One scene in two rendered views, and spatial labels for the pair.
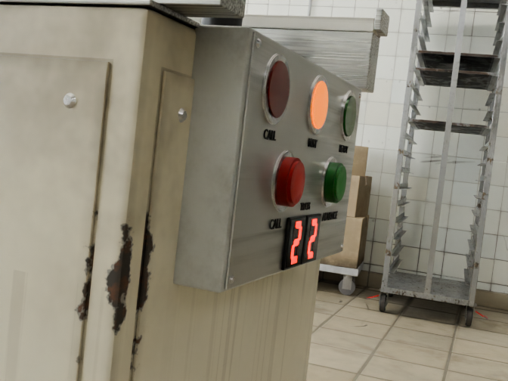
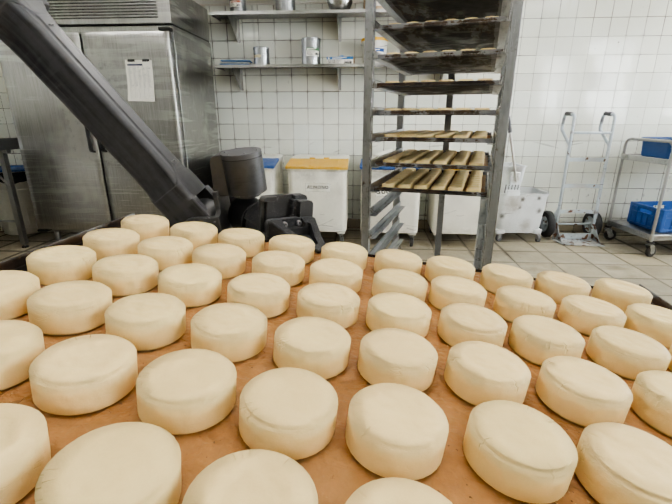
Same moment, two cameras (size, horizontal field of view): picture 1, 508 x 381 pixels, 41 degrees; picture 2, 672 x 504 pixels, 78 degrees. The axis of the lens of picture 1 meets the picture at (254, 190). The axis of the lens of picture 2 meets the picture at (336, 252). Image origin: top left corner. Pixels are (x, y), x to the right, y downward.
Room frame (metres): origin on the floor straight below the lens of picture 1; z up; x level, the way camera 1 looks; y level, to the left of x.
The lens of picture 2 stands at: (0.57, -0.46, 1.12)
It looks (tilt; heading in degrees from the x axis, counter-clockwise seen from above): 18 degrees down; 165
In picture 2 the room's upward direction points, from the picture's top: straight up
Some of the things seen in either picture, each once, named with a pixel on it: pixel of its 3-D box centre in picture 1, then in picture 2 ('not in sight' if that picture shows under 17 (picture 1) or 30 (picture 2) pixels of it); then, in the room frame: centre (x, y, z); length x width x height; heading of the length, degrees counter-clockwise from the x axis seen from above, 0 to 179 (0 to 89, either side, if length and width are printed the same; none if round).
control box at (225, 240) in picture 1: (287, 165); not in sight; (0.47, -0.02, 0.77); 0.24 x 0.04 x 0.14; 158
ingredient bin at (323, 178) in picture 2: not in sight; (320, 198); (-3.24, 0.42, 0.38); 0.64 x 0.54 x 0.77; 162
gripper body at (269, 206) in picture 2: not in sight; (273, 228); (0.02, -0.40, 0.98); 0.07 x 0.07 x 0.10; 22
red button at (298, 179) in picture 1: (285, 181); not in sight; (0.42, -0.02, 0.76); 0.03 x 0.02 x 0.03; 158
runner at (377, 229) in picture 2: not in sight; (389, 217); (-1.13, 0.25, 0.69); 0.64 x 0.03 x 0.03; 146
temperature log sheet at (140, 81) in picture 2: not in sight; (139, 80); (-3.14, -1.02, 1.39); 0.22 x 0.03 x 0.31; 71
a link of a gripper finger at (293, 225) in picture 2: not in sight; (301, 250); (0.09, -0.37, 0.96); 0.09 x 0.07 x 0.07; 22
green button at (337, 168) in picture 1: (331, 182); not in sight; (0.51, -0.06, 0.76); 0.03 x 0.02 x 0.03; 158
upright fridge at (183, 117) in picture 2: not in sight; (124, 127); (-3.68, -1.28, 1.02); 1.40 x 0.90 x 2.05; 71
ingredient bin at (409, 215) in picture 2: not in sight; (388, 199); (-3.02, 1.03, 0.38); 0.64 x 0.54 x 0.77; 160
